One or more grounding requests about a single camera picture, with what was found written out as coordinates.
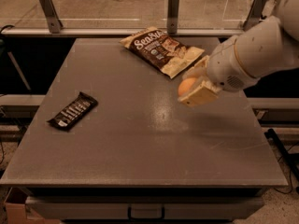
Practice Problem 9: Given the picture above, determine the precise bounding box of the cardboard box on floor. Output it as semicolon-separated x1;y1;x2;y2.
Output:
3;188;60;224

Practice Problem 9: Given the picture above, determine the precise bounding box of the middle metal bracket post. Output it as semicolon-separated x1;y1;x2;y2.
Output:
166;0;179;34

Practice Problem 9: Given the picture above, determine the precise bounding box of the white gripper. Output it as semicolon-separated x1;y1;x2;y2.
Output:
178;35;258;106

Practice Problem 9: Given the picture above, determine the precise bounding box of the orange fruit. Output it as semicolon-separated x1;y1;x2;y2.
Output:
178;77;196;96

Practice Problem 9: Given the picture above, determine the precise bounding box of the left metal bracket post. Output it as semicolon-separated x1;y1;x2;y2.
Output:
38;0;63;34

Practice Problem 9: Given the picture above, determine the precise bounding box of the metal bracket post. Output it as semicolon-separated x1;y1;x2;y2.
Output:
166;0;179;34
38;0;63;34
243;0;267;31

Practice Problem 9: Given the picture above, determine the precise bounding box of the black rxbar chocolate bar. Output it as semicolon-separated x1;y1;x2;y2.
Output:
48;91;98;132

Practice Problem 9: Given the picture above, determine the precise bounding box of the right metal bracket post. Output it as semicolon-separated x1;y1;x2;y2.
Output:
243;0;267;31

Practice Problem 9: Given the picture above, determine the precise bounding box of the black cable on floor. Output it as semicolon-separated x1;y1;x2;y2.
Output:
264;128;299;195

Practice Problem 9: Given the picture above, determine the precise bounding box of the brown white snack chip bag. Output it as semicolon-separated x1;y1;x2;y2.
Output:
120;27;204;78

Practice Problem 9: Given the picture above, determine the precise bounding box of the table drawer handle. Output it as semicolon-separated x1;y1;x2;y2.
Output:
127;204;165;220

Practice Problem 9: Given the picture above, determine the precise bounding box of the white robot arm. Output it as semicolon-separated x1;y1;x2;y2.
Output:
178;0;299;106

